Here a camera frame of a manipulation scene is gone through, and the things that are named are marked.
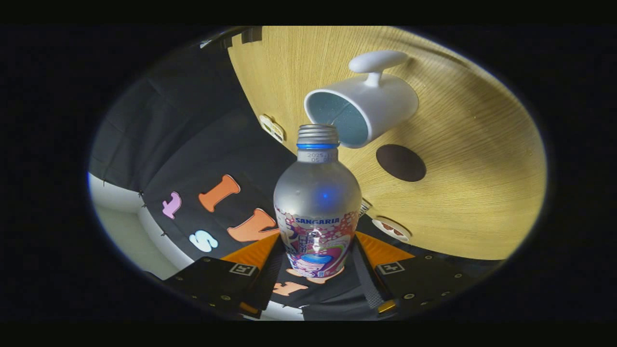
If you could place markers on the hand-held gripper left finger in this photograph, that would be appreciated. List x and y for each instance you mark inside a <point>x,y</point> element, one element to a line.
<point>271,282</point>

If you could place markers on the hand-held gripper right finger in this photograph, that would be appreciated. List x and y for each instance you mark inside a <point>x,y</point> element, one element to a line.
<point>368,284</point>

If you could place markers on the silver juice bottle printed label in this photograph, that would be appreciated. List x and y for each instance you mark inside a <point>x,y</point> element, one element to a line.
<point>317,193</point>

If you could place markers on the dark round coaster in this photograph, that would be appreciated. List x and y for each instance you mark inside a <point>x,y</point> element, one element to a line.
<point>401,163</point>

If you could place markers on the white cup blue inside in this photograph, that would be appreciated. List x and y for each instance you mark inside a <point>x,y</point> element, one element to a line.
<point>385,106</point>

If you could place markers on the white round plate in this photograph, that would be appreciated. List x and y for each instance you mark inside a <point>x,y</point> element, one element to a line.
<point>402,237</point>

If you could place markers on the red meat slice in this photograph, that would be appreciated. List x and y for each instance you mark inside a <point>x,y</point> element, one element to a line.
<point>386,226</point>
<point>397,232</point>

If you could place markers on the wooden table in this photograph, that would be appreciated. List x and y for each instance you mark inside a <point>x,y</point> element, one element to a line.
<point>482,193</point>

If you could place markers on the white compartment tray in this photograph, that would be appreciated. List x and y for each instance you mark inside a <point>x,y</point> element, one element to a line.
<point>272,128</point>

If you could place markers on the black backdrop cloth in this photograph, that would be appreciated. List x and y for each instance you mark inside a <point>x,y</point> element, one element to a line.
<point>193,135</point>

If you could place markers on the black table clamp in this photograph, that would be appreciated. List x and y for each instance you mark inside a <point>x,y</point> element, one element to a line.
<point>227,42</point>
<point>251,35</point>

